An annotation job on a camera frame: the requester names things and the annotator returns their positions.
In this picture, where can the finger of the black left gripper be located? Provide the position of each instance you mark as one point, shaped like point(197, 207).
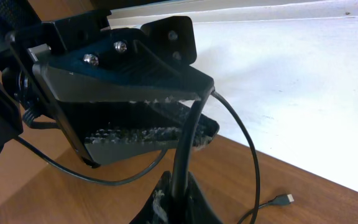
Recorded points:
point(109, 132)
point(123, 66)

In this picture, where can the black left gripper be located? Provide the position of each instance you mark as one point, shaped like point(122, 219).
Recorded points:
point(25, 40)

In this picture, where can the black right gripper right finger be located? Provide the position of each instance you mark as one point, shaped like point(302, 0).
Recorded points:
point(198, 210)

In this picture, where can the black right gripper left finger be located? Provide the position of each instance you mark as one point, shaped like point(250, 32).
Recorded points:
point(155, 210)

